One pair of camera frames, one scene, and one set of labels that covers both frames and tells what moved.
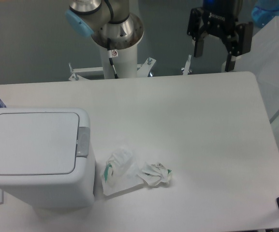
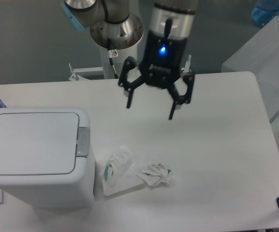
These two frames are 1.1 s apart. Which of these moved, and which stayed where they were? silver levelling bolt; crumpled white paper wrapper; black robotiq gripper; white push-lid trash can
Moved: black robotiq gripper
Stayed: silver levelling bolt; white push-lid trash can; crumpled white paper wrapper
